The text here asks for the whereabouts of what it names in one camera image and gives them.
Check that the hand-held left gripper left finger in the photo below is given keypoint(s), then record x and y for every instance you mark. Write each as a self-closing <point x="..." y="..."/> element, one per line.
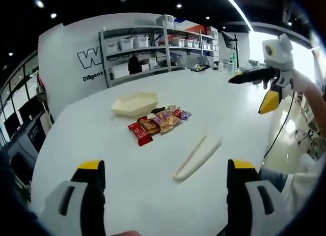
<point x="76" y="203"/>

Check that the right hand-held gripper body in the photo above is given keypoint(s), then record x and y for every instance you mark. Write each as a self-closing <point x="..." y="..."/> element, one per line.
<point x="281" y="58"/>

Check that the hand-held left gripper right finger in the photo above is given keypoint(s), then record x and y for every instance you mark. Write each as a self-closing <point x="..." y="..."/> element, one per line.
<point x="252" y="203"/>

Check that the cream food tongs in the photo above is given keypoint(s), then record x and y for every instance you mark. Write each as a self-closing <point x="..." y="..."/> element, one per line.
<point x="196" y="157"/>

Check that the pile of snack food packets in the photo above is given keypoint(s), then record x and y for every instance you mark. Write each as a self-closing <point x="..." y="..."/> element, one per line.
<point x="158" y="122"/>

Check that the cream paper boat container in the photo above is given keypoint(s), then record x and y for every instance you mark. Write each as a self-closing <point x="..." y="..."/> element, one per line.
<point x="135" y="105"/>

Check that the person's left hand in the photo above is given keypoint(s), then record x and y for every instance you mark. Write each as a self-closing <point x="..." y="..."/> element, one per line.
<point x="126" y="233"/>

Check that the clear pump bottle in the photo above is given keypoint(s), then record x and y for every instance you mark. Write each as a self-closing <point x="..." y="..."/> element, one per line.
<point x="231" y="65"/>

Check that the person's blue jeans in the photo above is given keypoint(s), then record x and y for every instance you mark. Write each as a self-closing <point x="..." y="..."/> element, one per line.
<point x="273" y="178"/>

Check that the black monitor on stand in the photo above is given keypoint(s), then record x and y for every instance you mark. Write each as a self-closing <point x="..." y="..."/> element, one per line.
<point x="229" y="40"/>

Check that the person's white shirt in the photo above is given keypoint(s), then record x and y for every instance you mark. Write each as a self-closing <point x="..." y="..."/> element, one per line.
<point x="305" y="185"/>

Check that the small toy car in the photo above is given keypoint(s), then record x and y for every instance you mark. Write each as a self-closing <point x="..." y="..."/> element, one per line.
<point x="197" y="67"/>

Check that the dark cabinet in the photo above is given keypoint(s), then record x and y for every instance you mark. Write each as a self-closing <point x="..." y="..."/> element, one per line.
<point x="38" y="131"/>

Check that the grey metal shelf rack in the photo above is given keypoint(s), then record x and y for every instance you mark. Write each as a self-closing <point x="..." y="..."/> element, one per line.
<point x="165" y="53"/>

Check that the row of white storage bins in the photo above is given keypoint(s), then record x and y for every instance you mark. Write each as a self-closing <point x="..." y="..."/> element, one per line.
<point x="140" y="42"/>

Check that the black bag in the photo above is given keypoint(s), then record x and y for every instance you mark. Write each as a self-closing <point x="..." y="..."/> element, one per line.
<point x="133" y="65"/>

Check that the white flat box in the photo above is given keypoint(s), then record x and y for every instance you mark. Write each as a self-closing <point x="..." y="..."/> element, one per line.
<point x="119" y="72"/>

